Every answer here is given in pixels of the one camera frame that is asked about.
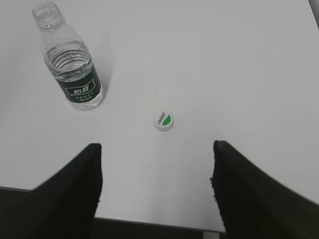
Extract white green bottle cap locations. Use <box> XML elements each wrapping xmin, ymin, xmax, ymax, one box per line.
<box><xmin>153</xmin><ymin>111</ymin><xmax>174</xmax><ymax>132</ymax></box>

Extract clear cestbon water bottle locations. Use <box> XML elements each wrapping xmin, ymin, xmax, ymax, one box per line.
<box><xmin>32</xmin><ymin>2</ymin><xmax>104</xmax><ymax>110</ymax></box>

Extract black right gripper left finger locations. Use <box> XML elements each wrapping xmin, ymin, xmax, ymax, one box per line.
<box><xmin>0</xmin><ymin>143</ymin><xmax>103</xmax><ymax>239</ymax></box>

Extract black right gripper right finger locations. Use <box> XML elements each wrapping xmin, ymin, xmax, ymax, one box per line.
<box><xmin>210</xmin><ymin>140</ymin><xmax>319</xmax><ymax>239</ymax></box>

